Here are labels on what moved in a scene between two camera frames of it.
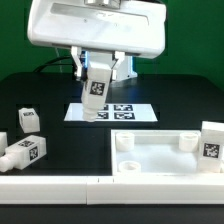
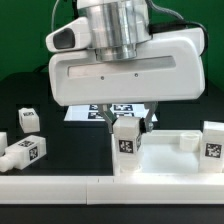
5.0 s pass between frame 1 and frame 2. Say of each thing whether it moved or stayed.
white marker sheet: stayed
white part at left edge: stayed
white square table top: stayed
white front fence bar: stayed
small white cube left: stayed
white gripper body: moved
